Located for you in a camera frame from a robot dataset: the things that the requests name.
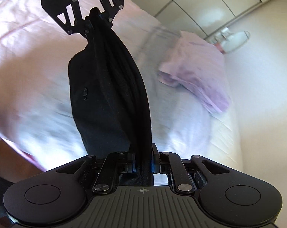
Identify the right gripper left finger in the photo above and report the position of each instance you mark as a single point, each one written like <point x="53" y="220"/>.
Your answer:
<point x="114" y="165"/>

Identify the black trousers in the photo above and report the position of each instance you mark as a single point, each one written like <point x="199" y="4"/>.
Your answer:
<point x="109" y="101"/>

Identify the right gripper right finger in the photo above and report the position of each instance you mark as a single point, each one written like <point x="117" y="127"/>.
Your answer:
<point x="168" y="169"/>

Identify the lilac pillow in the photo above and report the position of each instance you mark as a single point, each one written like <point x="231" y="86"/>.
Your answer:
<point x="199" y="67"/>

